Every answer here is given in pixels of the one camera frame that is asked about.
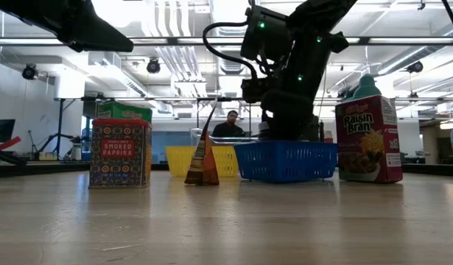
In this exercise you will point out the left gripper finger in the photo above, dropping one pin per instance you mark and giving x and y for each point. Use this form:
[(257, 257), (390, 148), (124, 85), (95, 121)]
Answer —
[(97, 37)]

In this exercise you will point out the blue plastic basket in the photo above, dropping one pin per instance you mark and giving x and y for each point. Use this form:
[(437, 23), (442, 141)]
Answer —
[(285, 162)]

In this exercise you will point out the brown triangular snack packet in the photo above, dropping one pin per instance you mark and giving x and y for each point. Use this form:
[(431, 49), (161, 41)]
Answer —
[(204, 165)]

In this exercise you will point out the red-lidded smoked paprika tin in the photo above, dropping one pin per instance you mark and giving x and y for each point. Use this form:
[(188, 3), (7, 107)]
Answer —
[(119, 154)]

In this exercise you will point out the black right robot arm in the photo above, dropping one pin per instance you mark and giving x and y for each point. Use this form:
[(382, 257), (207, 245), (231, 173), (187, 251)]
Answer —
[(314, 55)]

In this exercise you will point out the black ceiling spotlight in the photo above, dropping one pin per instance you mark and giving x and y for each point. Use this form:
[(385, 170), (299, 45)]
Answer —
[(29, 71), (415, 67), (153, 66)]

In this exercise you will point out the seated person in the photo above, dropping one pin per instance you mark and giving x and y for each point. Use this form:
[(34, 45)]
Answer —
[(229, 129)]

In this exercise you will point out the clear plastic bin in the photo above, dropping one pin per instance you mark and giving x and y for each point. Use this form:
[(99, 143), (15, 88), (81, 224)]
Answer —
[(226, 140)]

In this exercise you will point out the yellow plastic basket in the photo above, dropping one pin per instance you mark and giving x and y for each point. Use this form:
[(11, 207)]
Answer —
[(230, 162)]

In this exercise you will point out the small green cereal box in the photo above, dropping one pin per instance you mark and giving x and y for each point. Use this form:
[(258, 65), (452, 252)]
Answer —
[(119, 110)]

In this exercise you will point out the Raisin Bran cereal box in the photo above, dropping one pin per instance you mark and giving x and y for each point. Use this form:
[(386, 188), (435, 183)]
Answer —
[(366, 147)]

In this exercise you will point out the teal box grater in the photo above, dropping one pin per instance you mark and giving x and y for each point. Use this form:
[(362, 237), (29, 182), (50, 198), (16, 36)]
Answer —
[(367, 87)]

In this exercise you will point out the blue steel column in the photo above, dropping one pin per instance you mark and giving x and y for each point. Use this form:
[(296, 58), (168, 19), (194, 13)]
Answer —
[(60, 125)]

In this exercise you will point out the red bar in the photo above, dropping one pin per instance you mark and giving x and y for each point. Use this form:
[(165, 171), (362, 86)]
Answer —
[(7, 143)]

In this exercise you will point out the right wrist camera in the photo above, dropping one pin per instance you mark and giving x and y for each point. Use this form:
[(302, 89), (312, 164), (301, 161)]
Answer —
[(253, 90)]

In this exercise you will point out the black wall screen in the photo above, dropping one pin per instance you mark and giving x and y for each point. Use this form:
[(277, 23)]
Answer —
[(1, 127)]

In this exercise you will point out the silver ventilation duct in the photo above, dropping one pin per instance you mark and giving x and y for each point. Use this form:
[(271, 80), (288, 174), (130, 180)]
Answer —
[(230, 11)]

